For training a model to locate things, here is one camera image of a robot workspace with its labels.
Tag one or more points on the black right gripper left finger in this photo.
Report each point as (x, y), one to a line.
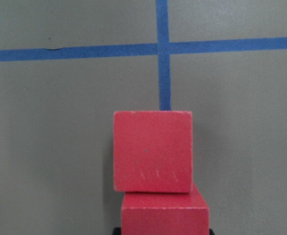
(116, 231)

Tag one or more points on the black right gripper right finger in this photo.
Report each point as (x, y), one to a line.
(211, 232)

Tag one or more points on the red block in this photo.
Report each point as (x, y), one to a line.
(165, 214)
(153, 151)

